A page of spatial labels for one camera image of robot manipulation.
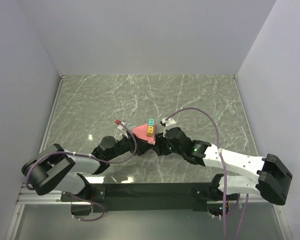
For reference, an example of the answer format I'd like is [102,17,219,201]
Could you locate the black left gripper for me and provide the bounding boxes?
[107,129,154,161]

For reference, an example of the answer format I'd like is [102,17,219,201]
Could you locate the pink triangular power strip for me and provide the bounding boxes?
[132,124,156,145]

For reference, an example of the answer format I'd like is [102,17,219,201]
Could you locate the yellow USB charger plug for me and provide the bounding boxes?
[146,125,155,137]

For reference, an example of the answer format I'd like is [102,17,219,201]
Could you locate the teal USB charger plug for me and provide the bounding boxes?
[148,118,155,126]

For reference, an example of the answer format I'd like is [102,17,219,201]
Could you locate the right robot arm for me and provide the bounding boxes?
[153,127,293,206]

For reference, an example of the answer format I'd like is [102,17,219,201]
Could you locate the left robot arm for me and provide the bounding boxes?
[21,134,156,201]

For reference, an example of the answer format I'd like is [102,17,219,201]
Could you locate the black base bar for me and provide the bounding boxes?
[60,182,241,214]

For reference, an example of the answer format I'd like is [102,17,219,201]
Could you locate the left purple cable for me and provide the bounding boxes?
[24,121,138,223]

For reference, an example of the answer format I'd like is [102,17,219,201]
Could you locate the purple cable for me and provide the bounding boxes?
[164,107,250,240]
[24,121,138,223]

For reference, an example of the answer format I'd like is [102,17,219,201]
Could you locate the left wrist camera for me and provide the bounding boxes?
[115,119,130,138]

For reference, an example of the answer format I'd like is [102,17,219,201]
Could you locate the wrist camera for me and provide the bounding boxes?
[160,117,177,138]
[115,119,130,138]

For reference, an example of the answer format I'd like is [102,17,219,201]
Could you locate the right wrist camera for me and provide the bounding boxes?
[160,117,177,138]

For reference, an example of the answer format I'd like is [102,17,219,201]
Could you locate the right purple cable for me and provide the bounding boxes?
[164,107,250,240]

